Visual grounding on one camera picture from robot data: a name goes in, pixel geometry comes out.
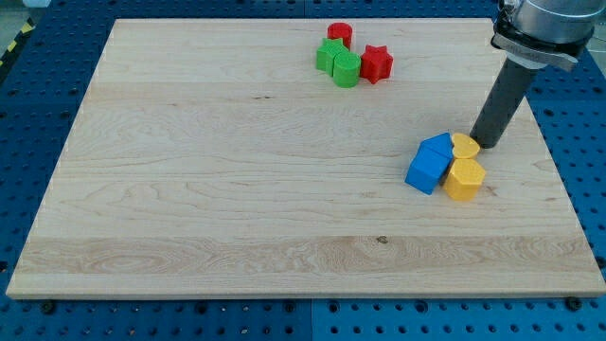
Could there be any blue cube block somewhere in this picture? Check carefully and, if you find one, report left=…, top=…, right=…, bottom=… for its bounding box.
left=404, top=146, right=453, bottom=195

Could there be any green cylinder block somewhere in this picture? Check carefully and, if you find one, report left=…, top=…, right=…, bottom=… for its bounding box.
left=332, top=52, right=362, bottom=88

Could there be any red cylinder block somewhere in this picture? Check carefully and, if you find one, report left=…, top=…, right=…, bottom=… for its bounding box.
left=327, top=22, right=353, bottom=49

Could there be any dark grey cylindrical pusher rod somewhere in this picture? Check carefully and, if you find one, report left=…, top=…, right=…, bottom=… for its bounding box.
left=470, top=59, right=538, bottom=149

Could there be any yellow hexagon block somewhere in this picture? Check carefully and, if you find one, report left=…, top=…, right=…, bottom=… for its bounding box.
left=443, top=159, right=486, bottom=201

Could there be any blue pentagon house block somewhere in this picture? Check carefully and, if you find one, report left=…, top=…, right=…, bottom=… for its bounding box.
left=420, top=132, right=454, bottom=160

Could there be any green star block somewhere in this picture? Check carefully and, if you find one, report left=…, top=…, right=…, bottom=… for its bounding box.
left=315, top=38, right=349, bottom=77

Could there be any yellow heart block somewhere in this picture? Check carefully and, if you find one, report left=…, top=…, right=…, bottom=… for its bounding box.
left=451, top=133, right=481, bottom=159

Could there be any red star block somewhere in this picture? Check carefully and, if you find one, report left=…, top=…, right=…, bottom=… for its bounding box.
left=360, top=45, right=394, bottom=84

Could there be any light wooden board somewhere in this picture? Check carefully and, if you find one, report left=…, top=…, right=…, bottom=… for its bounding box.
left=7, top=19, right=605, bottom=299

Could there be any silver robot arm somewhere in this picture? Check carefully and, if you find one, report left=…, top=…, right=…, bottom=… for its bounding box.
left=470, top=0, right=605, bottom=149

